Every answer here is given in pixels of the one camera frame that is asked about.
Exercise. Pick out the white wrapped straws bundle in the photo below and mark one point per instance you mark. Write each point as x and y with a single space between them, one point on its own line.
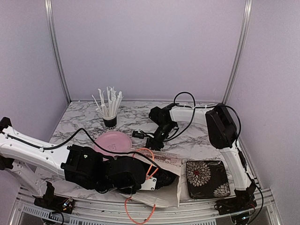
108 109

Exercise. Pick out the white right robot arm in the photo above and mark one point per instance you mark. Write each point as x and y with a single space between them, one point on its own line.
174 119

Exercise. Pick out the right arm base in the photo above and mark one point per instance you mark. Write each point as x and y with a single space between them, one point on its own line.
243 200

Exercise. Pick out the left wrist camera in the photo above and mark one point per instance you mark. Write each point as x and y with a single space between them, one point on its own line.
149 185

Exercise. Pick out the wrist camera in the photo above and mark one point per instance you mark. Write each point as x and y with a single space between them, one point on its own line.
141 134
149 185

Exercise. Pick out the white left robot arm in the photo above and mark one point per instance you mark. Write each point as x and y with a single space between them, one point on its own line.
15 146

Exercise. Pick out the pink round plate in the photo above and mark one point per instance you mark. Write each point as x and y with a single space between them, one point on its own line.
114 141

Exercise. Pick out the cream bear paper bag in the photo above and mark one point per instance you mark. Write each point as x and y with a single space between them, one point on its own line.
166 168

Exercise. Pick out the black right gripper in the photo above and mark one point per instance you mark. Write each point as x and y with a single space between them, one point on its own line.
153 144

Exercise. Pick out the black cup holding straws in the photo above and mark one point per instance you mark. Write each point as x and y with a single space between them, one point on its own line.
110 123

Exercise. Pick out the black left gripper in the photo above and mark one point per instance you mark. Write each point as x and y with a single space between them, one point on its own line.
119 157

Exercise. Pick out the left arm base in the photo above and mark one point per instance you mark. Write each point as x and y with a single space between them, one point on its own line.
54 202

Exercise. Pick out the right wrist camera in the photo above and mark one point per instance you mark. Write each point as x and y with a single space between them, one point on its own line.
141 134

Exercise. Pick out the black floral square plate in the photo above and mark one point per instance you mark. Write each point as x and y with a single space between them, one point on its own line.
207 179

